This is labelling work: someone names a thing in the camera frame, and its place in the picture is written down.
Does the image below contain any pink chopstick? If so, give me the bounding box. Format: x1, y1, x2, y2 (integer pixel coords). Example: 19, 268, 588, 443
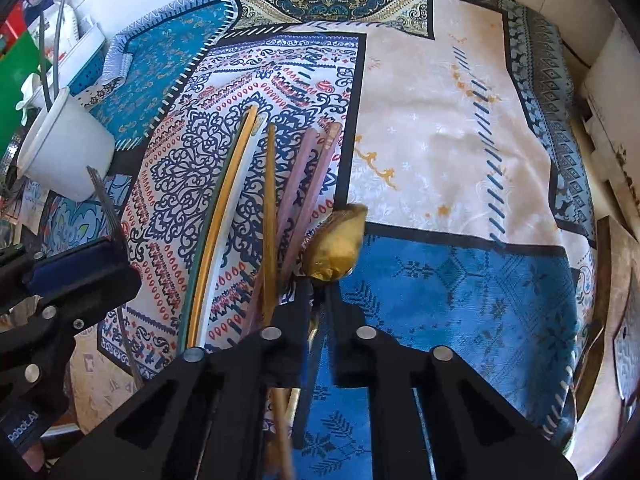
247, 127, 319, 333
277, 121, 344, 293

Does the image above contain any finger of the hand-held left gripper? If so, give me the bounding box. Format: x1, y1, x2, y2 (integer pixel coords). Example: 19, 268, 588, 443
0, 310, 77, 412
0, 236, 142, 332

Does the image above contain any gold spoon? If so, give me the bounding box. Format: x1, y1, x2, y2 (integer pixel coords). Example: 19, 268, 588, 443
300, 203, 369, 356

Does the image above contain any steel cleaver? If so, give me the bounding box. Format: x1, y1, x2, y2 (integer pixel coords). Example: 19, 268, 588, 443
613, 310, 640, 403

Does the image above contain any long tan stick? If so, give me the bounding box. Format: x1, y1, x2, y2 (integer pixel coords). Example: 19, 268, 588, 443
186, 106, 259, 351

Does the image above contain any white plastic basket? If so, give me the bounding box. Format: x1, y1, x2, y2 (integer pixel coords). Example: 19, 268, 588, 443
30, 14, 107, 111

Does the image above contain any metal fork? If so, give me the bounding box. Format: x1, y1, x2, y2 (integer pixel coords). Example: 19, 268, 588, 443
86, 165, 147, 393

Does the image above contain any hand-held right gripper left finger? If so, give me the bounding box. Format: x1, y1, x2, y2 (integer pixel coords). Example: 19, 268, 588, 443
50, 281, 315, 480

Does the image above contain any grey wire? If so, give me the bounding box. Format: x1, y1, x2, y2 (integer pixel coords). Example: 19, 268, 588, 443
42, 0, 76, 111

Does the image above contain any white plastic box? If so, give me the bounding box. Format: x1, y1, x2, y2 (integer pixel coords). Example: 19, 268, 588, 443
579, 16, 640, 221

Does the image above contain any gold chopstick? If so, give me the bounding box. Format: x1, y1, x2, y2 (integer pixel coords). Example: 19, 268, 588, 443
262, 124, 297, 480

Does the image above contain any long green stick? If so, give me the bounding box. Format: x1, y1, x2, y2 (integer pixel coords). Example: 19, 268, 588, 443
176, 110, 251, 351

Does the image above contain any patterned patchwork cloth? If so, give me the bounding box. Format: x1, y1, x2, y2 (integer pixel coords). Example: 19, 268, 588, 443
30, 0, 599, 480

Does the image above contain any white cup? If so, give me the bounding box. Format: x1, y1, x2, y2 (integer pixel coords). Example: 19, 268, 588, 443
16, 87, 116, 202

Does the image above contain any wooden cutting board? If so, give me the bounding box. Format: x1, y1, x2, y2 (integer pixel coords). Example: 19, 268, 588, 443
575, 215, 640, 413

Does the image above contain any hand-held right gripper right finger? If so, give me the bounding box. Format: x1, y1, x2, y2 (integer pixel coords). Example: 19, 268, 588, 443
326, 285, 577, 480

